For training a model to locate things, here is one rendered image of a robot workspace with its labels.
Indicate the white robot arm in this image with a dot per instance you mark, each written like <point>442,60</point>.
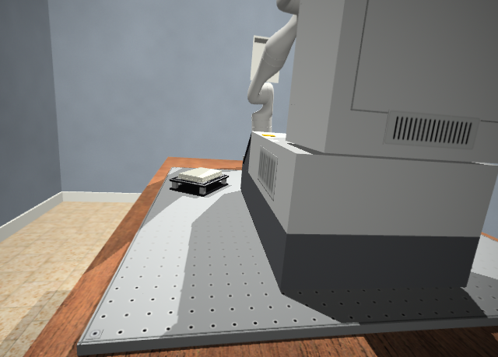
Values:
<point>272,60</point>

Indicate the black rectangular frame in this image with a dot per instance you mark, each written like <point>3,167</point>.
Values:
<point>198,188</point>

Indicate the cream rectangular well plate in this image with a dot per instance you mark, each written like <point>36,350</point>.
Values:
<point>200,174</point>

